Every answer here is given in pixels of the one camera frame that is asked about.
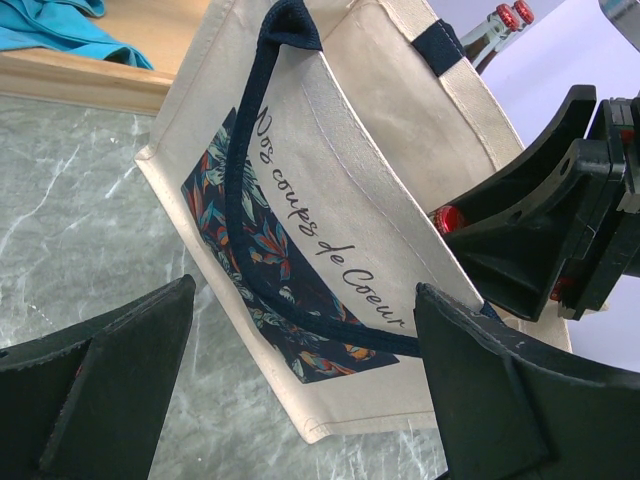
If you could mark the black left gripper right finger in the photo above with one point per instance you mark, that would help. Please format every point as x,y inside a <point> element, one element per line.
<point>509,406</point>

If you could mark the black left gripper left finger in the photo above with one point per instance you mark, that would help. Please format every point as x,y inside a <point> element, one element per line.
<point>89,401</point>

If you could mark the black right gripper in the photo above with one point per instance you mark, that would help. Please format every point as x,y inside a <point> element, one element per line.
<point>530,226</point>

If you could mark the Coca-Cola glass bottle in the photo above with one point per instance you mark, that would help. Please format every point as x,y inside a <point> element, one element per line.
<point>524,12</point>
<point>482,43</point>
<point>448,219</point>

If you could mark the beige canvas tote bag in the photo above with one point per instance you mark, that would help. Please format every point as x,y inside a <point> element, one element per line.
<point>353,147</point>

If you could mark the turquoise t-shirt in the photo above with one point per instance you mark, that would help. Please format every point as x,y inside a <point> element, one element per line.
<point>64,26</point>

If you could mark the wooden clothes rack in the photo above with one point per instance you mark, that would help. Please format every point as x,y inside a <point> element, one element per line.
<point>162,30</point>

